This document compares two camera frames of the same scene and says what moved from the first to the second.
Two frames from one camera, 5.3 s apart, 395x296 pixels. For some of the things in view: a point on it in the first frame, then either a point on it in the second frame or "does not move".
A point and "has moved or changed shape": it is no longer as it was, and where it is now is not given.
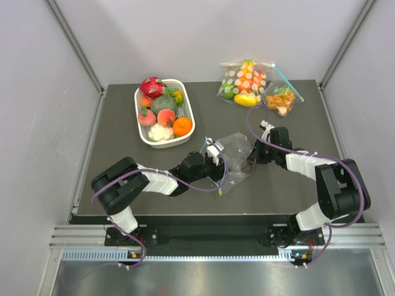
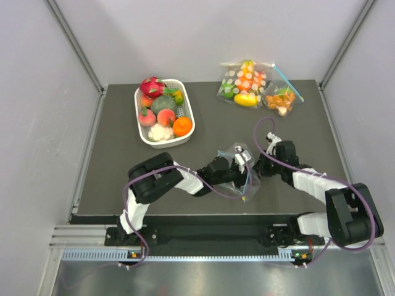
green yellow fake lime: (178, 97) does not move
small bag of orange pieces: (279, 96) does not move
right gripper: (255, 155) → (260, 166)
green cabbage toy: (163, 102) does not move
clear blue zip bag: (237, 151) has moved or changed shape
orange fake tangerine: (182, 126) does not move
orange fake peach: (165, 115) does not move
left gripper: (218, 171) → (241, 177)
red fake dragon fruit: (152, 87) does not move
